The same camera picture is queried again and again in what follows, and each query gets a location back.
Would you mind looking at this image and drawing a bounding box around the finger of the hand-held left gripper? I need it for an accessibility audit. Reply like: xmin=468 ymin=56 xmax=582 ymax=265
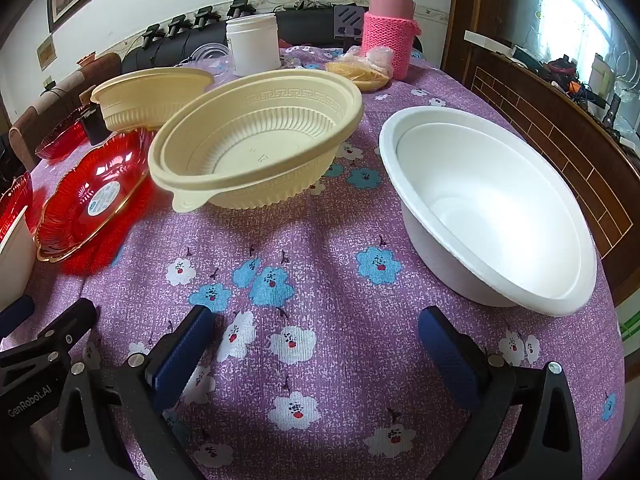
xmin=0 ymin=296 xmax=35 ymax=338
xmin=0 ymin=298 xmax=97 ymax=368

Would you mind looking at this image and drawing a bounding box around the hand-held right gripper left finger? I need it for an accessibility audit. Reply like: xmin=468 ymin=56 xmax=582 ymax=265
xmin=47 ymin=305 xmax=216 ymax=480

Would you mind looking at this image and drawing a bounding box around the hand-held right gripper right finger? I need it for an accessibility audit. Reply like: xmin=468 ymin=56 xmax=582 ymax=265
xmin=417 ymin=306 xmax=583 ymax=480

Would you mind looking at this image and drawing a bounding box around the red glass plate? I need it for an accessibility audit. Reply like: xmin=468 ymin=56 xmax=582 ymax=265
xmin=0 ymin=170 xmax=34 ymax=241

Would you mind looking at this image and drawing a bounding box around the red plate with gold rim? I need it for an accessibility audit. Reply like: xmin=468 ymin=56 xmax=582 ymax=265
xmin=34 ymin=129 xmax=157 ymax=264

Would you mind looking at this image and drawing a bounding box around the white foam bowl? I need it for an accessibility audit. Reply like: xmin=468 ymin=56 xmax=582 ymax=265
xmin=378 ymin=106 xmax=598 ymax=317

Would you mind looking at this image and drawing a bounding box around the large beige plastic bowl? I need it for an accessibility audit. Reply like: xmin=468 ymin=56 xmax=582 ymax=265
xmin=147 ymin=69 xmax=364 ymax=213

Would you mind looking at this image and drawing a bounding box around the purple floral tablecloth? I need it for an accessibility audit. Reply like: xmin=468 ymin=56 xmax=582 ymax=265
xmin=0 ymin=45 xmax=628 ymax=480

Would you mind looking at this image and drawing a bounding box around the red leaf-shaped plate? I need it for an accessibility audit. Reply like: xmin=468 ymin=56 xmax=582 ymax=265
xmin=35 ymin=110 xmax=92 ymax=161

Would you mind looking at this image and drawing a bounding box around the dark cup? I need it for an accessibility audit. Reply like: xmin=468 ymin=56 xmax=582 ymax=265
xmin=80 ymin=104 xmax=109 ymax=144

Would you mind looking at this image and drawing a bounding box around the brown sofa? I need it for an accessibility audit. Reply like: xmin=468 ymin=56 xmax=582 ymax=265
xmin=9 ymin=52 xmax=122 ymax=171

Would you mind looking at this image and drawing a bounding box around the wooden brick-pattern counter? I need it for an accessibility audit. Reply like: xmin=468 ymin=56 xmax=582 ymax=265
xmin=442 ymin=0 xmax=640 ymax=306

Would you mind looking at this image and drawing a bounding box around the plastic bag of pancakes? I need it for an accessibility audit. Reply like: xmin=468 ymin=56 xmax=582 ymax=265
xmin=325 ymin=46 xmax=396 ymax=92

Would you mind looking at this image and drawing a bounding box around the clear plastic container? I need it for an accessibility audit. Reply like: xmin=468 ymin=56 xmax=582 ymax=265
xmin=191 ymin=43 xmax=234 ymax=69

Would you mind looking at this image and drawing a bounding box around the white ledge tray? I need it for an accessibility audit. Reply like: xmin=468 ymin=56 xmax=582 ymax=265
xmin=464 ymin=30 xmax=517 ymax=59

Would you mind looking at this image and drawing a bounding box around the white box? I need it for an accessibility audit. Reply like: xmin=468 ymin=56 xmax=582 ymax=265
xmin=589 ymin=55 xmax=614 ymax=107

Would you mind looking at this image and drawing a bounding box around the white plastic jar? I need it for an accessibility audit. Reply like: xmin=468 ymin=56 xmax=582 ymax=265
xmin=225 ymin=13 xmax=282 ymax=77

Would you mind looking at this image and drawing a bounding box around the pink thermos with knitted sleeve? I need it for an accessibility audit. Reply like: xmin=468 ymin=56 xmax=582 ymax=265
xmin=362 ymin=0 xmax=422 ymax=81

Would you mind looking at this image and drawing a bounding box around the black perforated phone stand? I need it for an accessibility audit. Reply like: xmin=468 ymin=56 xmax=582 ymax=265
xmin=332 ymin=4 xmax=367 ymax=41

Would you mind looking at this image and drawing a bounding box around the black leather sofa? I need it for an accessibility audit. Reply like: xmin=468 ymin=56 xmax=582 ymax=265
xmin=121 ymin=7 xmax=423 ymax=75

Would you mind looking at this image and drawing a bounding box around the yellow wall plaque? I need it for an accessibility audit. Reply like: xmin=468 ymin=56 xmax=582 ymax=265
xmin=36 ymin=37 xmax=56 ymax=72

